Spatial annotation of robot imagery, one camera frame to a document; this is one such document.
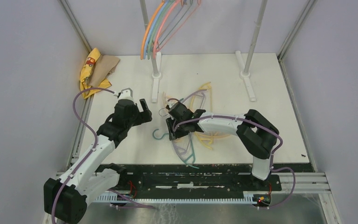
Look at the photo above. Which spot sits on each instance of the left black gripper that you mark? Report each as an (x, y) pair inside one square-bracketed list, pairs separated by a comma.
[(143, 116)]

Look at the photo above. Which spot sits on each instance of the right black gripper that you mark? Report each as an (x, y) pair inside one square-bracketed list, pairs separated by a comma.
[(173, 134)]

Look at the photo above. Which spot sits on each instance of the purple hanger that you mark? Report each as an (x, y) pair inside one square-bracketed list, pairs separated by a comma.
[(183, 153)]

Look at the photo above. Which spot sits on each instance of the yellow hanger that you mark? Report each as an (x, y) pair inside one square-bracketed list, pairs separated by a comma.
[(203, 99)]

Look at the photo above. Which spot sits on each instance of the pink red hanger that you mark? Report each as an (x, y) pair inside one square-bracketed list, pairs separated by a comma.
[(163, 28)]

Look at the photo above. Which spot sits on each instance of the orange hanger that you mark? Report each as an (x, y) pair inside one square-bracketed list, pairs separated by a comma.
[(146, 37)]

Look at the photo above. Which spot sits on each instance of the sage green hanger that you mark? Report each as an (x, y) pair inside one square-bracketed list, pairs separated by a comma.
[(156, 28)]

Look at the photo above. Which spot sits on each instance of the light blue hanger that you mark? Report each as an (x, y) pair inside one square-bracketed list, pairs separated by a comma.
[(159, 18)]

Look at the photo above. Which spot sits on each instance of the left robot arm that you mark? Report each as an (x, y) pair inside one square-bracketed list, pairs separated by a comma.
[(68, 197)]

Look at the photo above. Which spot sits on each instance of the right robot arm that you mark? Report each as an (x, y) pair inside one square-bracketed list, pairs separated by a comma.
[(259, 136)]

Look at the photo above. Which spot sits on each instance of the peach beige hanger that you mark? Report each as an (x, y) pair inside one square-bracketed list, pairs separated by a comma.
[(167, 115)]

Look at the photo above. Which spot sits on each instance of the left white rack foot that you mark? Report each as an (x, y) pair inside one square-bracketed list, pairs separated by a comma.
[(156, 76)]

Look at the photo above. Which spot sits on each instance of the white rack foot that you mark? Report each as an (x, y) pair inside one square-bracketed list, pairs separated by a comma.
[(156, 76), (245, 77)]

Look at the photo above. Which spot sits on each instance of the left grey rack pole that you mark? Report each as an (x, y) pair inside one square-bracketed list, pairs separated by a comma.
[(146, 20)]

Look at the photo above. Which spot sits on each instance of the grey rack pole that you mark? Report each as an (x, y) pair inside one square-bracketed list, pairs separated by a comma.
[(255, 34), (146, 20)]

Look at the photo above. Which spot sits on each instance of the beige cloth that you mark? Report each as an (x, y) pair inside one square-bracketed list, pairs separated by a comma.
[(105, 65)]

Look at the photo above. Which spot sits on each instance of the yellow cloth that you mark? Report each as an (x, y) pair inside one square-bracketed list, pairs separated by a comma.
[(88, 69)]

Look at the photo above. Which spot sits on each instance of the right white rack foot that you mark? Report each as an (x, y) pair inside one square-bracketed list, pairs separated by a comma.
[(245, 77)]

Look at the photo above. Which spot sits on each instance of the right grey rack pole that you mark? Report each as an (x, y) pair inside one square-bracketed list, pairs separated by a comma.
[(255, 34)]

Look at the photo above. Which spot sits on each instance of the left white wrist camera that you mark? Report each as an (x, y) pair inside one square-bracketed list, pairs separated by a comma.
[(126, 94)]

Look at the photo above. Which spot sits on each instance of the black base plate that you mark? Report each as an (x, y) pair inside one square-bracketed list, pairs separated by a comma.
[(205, 181)]

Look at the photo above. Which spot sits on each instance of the left aluminium frame rail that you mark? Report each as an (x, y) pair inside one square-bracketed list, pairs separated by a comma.
[(80, 129)]

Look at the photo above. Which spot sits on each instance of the aluminium frame rail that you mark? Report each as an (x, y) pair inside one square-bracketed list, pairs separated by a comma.
[(80, 129), (307, 58)]

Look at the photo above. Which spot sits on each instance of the white slotted cable duct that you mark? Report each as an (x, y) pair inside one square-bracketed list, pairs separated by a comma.
[(111, 197)]

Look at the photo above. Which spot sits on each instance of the right aluminium frame rail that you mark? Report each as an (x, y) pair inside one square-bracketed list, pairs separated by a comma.
[(307, 58)]

